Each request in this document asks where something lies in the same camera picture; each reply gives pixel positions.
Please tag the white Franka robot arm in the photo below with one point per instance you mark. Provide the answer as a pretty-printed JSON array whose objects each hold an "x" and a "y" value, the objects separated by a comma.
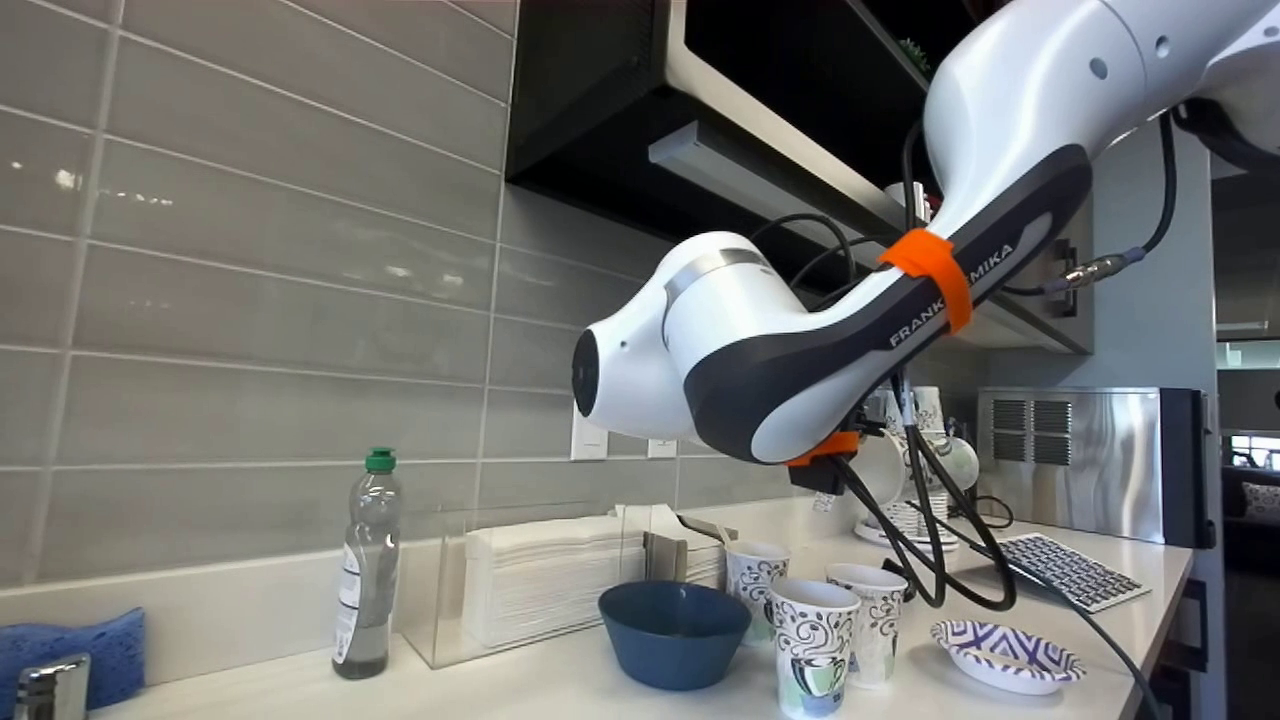
[{"x": 825, "y": 346}]

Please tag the stack of paper cups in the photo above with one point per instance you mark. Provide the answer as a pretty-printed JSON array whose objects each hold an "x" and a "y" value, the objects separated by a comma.
[{"x": 930, "y": 404}]

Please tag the grey napkin holder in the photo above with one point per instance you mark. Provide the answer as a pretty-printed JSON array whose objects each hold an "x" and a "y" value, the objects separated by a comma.
[{"x": 672, "y": 545}]

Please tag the under cabinet light bar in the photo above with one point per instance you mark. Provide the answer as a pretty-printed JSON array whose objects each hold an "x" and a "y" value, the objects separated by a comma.
[{"x": 747, "y": 183}]

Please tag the clear napkin box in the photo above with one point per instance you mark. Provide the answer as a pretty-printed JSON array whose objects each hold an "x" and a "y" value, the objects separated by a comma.
[{"x": 535, "y": 585}]

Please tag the dark blue bowl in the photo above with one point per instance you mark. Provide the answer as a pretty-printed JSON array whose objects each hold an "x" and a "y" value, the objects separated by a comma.
[{"x": 672, "y": 639}]

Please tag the black upper cabinet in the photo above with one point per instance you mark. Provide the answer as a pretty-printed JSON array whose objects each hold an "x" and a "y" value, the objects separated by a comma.
[{"x": 601, "y": 82}]

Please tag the white saucer plate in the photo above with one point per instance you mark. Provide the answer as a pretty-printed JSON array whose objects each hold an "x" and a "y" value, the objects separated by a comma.
[{"x": 873, "y": 534}]

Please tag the clear bottle green cap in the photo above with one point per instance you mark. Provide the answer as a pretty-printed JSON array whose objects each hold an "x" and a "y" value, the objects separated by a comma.
[{"x": 366, "y": 560}]

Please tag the purple patterned paper plate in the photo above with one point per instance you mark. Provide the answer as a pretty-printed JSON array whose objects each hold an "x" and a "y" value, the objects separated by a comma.
[{"x": 1007, "y": 653}]

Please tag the stainless steel appliance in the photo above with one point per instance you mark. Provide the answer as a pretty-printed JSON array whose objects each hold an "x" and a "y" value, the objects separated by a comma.
[{"x": 1106, "y": 463}]

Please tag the flat grid keyboard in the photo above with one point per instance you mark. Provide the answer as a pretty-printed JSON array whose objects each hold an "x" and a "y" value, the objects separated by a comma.
[{"x": 1081, "y": 570}]

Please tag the blue sponge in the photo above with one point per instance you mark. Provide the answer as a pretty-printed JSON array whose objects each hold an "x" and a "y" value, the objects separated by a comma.
[{"x": 66, "y": 653}]

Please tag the chrome sink fixture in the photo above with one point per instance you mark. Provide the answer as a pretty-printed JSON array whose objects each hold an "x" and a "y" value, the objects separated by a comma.
[{"x": 45, "y": 687}]

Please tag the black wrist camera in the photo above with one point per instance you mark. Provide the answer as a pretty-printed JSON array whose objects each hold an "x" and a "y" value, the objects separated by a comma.
[{"x": 825, "y": 477}]

